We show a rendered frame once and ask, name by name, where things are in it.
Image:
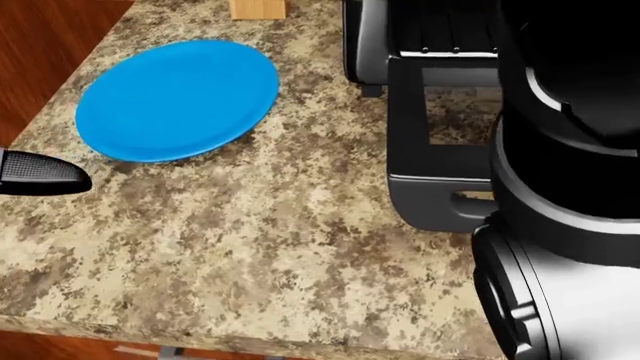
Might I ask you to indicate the black appliance door frame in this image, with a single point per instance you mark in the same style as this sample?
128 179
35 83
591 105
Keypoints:
407 150

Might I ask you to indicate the blue round plate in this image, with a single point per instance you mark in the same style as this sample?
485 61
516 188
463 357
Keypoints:
175 101

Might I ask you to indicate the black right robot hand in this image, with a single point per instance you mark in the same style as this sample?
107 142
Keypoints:
575 56

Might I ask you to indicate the light wooden block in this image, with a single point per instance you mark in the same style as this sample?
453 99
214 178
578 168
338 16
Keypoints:
257 8

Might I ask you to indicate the black countertop appliance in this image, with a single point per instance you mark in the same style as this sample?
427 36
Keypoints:
425 26

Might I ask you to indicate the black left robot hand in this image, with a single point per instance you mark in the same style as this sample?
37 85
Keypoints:
35 174

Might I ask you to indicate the brown wooden base cabinet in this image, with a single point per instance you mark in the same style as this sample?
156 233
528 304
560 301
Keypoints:
75 345

